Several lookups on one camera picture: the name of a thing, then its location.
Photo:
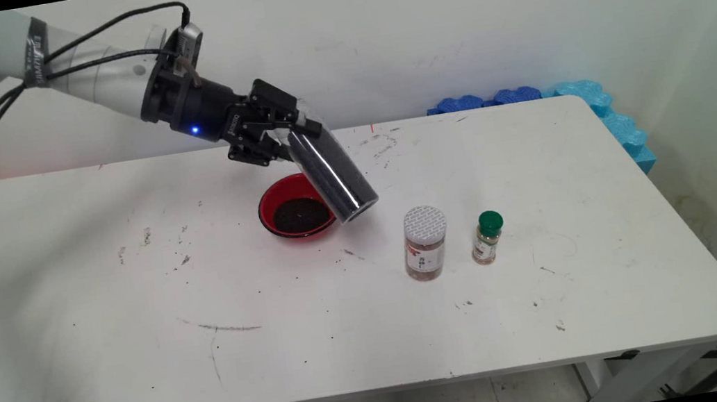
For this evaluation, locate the black tape strip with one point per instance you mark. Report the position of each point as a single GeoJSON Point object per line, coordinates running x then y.
{"type": "Point", "coordinates": [622, 356]}

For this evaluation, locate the black grain pile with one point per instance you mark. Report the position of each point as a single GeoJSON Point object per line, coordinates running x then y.
{"type": "Point", "coordinates": [301, 215]}

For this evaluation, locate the clear jar of black grains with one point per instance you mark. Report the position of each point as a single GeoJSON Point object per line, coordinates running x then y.
{"type": "Point", "coordinates": [334, 176]}

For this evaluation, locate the white table leg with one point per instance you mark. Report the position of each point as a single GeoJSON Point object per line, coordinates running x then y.
{"type": "Point", "coordinates": [626, 384]}

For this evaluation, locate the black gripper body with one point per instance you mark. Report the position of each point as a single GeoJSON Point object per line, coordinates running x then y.
{"type": "Point", "coordinates": [205, 107]}

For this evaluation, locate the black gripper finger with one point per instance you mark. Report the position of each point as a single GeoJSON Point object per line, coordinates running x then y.
{"type": "Point", "coordinates": [275, 107]}
{"type": "Point", "coordinates": [257, 151]}

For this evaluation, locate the dark blue foam tile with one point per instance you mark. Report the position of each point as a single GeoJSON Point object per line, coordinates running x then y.
{"type": "Point", "coordinates": [457, 104]}
{"type": "Point", "coordinates": [515, 95]}

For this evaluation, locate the red bowl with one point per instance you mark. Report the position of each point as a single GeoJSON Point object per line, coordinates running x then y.
{"type": "Point", "coordinates": [271, 203]}

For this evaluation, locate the small spice bottle green cap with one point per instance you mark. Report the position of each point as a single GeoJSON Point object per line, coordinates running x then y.
{"type": "Point", "coordinates": [487, 246]}

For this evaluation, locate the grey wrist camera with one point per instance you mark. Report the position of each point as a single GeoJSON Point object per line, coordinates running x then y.
{"type": "Point", "coordinates": [189, 42]}

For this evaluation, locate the light blue foam tile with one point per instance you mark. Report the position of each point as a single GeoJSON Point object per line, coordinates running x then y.
{"type": "Point", "coordinates": [622, 132]}

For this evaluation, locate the spice jar with patterned lid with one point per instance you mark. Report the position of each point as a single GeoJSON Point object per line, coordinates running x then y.
{"type": "Point", "coordinates": [426, 254]}

